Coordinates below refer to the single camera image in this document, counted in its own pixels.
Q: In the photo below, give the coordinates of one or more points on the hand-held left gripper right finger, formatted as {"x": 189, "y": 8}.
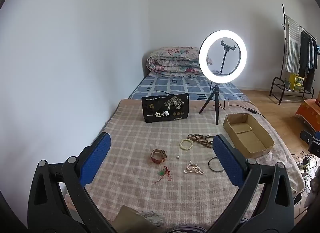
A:
{"x": 225, "y": 158}

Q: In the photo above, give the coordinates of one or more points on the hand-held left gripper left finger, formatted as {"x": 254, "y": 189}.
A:
{"x": 96, "y": 158}

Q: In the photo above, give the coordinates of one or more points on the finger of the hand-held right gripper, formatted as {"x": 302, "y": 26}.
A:
{"x": 315, "y": 147}
{"x": 306, "y": 135}

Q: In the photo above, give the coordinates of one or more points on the thin black bangle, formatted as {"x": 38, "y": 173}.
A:
{"x": 209, "y": 164}

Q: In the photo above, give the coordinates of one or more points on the cardboard box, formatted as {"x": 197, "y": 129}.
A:
{"x": 250, "y": 138}

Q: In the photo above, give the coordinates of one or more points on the orange cloth covered table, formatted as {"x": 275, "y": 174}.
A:
{"x": 310, "y": 113}

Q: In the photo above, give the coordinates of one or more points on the beige plaid blanket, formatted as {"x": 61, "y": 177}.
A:
{"x": 130, "y": 135}

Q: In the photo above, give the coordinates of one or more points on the yellow box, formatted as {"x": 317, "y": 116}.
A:
{"x": 297, "y": 82}

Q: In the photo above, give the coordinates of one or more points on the small green pot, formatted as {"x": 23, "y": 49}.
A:
{"x": 287, "y": 84}

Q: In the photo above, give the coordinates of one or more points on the black tripod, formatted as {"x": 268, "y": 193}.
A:
{"x": 216, "y": 103}

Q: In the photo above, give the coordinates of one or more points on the black metal clothes rack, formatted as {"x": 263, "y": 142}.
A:
{"x": 278, "y": 77}

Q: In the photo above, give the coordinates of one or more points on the brown cardboard sheet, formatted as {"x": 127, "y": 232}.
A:
{"x": 130, "y": 220}

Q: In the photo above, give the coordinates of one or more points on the black snack bag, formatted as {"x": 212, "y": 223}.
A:
{"x": 162, "y": 110}

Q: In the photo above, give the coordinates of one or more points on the hanging dark clothes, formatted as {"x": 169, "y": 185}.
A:
{"x": 306, "y": 55}

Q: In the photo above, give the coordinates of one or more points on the striped white towel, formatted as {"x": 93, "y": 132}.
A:
{"x": 293, "y": 47}

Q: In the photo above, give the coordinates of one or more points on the folded floral quilt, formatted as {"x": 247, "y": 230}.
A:
{"x": 172, "y": 60}

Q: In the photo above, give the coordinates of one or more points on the black phone holder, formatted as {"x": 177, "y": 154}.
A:
{"x": 227, "y": 45}

